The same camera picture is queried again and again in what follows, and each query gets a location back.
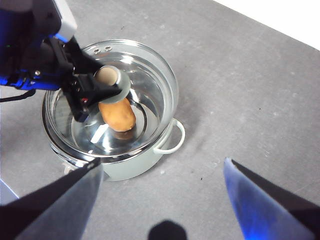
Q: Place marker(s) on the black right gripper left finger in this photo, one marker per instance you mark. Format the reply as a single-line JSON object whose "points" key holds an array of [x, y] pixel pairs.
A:
{"points": [[50, 207]]}

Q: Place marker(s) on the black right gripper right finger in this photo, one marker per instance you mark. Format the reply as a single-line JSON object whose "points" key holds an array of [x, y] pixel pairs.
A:
{"points": [[270, 207]]}

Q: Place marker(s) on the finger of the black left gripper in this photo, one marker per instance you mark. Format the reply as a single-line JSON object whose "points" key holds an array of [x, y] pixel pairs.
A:
{"points": [[81, 62], [102, 92]]}

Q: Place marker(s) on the brown potato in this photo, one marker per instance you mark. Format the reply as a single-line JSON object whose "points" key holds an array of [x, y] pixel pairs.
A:
{"points": [[117, 117]]}

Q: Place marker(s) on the glass lid with green knob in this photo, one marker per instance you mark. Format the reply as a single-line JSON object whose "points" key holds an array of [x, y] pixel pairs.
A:
{"points": [[150, 75]]}

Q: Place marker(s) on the sage green electric pot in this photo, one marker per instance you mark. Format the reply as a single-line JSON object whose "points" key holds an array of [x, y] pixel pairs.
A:
{"points": [[130, 167]]}

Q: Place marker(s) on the pale grey camera box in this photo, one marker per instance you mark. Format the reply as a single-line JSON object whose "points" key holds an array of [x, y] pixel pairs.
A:
{"points": [[66, 22]]}

